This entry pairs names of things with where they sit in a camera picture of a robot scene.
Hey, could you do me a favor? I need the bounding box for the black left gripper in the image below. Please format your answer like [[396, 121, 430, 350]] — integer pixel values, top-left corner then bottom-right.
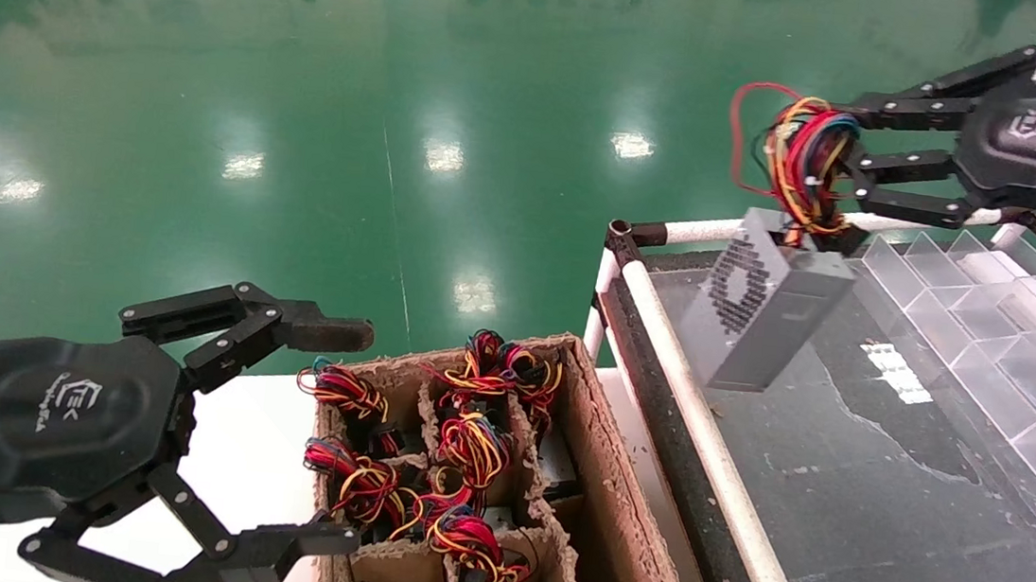
[[0, 324, 379, 582]]

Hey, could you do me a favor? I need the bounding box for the brown cardboard divider box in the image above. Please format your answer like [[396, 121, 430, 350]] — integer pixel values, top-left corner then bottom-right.
[[297, 310, 737, 582]]

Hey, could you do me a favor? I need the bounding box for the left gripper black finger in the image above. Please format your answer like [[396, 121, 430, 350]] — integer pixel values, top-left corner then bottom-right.
[[112, 270, 380, 411]]

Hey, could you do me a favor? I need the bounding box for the upper centre wire bundle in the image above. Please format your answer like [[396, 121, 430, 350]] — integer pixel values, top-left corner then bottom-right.
[[432, 326, 517, 400]]

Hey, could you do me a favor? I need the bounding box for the white paper label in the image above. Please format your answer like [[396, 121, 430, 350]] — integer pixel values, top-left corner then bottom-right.
[[854, 338, 939, 408]]

